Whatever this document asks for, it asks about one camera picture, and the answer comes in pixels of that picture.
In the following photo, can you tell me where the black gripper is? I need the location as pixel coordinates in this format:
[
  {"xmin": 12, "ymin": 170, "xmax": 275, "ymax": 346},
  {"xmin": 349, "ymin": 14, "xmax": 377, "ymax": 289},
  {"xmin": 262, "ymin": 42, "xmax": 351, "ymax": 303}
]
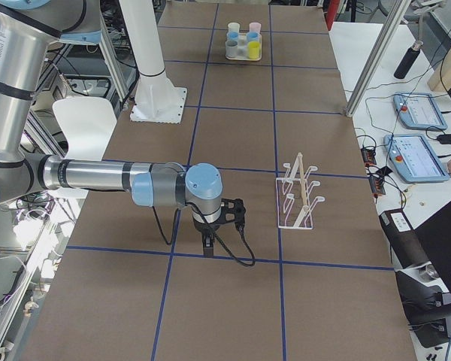
[{"xmin": 193, "ymin": 220, "xmax": 220, "ymax": 257}]

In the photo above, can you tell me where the light blue plastic cup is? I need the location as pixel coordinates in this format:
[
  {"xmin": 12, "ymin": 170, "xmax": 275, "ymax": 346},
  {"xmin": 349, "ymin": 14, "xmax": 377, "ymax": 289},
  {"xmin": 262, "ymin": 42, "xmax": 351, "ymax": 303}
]
[{"xmin": 246, "ymin": 31, "xmax": 260, "ymax": 43}]

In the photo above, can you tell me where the pink plastic cup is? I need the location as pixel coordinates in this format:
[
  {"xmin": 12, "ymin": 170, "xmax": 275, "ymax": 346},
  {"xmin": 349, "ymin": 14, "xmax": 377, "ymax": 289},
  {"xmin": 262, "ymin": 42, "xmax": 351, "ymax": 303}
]
[{"xmin": 249, "ymin": 22, "xmax": 262, "ymax": 34}]

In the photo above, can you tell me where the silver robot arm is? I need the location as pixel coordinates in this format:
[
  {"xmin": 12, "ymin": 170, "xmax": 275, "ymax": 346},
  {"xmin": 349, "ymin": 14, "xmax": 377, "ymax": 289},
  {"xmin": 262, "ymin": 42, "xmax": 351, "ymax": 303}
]
[{"xmin": 0, "ymin": 1, "xmax": 225, "ymax": 256}]

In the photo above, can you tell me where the grey plastic cup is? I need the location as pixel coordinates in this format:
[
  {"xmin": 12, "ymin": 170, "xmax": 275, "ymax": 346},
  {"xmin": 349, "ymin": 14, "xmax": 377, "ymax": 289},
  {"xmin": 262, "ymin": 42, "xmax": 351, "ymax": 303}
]
[{"xmin": 225, "ymin": 39, "xmax": 238, "ymax": 59}]

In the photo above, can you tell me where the yellow plastic cup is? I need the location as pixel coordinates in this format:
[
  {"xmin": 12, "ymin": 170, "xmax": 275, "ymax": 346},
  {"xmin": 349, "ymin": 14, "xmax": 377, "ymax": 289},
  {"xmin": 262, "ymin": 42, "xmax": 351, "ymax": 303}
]
[{"xmin": 247, "ymin": 41, "xmax": 261, "ymax": 60}]

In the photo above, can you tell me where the cream plastic cup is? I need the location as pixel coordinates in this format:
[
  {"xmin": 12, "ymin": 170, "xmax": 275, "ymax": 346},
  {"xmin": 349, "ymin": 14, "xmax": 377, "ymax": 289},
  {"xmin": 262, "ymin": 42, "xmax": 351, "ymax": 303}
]
[{"xmin": 228, "ymin": 22, "xmax": 240, "ymax": 32}]

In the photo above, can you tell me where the white chair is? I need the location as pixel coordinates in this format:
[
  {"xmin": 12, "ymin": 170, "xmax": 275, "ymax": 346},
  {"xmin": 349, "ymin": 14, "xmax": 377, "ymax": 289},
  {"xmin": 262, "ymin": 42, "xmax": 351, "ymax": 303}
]
[{"xmin": 53, "ymin": 96, "xmax": 117, "ymax": 161}]

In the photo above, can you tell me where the cream plastic tray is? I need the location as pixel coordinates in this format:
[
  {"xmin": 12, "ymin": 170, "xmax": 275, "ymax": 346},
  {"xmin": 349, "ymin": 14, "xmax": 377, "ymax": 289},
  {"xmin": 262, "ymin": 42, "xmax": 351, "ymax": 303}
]
[{"xmin": 229, "ymin": 32, "xmax": 262, "ymax": 62}]

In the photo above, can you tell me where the black box with label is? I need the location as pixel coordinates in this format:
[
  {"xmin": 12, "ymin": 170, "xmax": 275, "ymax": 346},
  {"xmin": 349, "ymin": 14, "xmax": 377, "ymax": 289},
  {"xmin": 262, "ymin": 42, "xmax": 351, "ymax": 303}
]
[{"xmin": 379, "ymin": 208, "xmax": 430, "ymax": 269}]

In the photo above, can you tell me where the near teach pendant tablet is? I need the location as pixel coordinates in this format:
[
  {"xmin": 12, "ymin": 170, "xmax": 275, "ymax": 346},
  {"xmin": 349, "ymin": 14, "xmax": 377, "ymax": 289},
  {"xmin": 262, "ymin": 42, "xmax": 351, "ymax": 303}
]
[{"xmin": 383, "ymin": 134, "xmax": 449, "ymax": 184}]

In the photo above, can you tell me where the teach pendant tablet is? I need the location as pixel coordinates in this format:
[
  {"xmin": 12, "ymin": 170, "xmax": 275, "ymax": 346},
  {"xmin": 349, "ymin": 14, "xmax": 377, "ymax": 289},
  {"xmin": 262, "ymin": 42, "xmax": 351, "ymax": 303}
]
[
  {"xmin": 383, "ymin": 134, "xmax": 449, "ymax": 184},
  {"xmin": 393, "ymin": 92, "xmax": 447, "ymax": 130}
]

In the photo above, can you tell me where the black computer monitor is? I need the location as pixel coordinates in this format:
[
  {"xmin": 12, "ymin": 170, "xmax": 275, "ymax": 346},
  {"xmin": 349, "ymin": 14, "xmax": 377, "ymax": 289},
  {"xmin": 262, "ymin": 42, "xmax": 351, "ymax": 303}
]
[{"xmin": 416, "ymin": 201, "xmax": 451, "ymax": 292}]

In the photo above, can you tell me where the far teach pendant tablet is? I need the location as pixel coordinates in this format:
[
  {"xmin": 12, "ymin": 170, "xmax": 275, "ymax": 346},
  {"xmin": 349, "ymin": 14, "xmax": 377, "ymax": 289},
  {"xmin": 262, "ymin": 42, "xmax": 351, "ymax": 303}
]
[{"xmin": 393, "ymin": 92, "xmax": 447, "ymax": 130}]

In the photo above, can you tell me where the black water bottle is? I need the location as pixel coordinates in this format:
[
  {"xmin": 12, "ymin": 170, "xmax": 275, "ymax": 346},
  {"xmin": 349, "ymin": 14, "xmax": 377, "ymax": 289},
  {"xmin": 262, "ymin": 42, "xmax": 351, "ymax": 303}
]
[{"xmin": 393, "ymin": 40, "xmax": 423, "ymax": 79}]

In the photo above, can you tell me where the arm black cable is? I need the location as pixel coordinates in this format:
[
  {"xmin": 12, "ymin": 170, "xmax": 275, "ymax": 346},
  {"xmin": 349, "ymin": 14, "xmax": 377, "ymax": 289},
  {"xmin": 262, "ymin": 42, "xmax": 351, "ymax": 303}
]
[{"xmin": 150, "ymin": 202, "xmax": 256, "ymax": 268}]

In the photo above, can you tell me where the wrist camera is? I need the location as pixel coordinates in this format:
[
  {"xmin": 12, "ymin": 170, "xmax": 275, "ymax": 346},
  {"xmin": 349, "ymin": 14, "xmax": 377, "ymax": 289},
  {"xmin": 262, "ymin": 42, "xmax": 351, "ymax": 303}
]
[{"xmin": 221, "ymin": 199, "xmax": 246, "ymax": 231}]

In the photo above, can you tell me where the white wire cup rack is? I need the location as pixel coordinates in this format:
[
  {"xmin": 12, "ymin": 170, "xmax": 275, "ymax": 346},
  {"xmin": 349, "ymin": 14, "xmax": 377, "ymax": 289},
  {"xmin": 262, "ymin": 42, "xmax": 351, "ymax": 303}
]
[{"xmin": 275, "ymin": 152, "xmax": 325, "ymax": 230}]

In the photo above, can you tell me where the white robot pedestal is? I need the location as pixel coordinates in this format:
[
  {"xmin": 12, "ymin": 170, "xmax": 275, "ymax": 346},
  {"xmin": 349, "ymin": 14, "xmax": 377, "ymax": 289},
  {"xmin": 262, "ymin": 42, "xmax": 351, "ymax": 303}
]
[{"xmin": 120, "ymin": 0, "xmax": 187, "ymax": 123}]

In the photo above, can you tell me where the aluminium frame post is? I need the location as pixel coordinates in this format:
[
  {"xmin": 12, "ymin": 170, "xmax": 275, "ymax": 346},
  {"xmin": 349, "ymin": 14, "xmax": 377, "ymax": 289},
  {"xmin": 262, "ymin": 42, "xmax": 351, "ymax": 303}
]
[{"xmin": 344, "ymin": 0, "xmax": 410, "ymax": 117}]

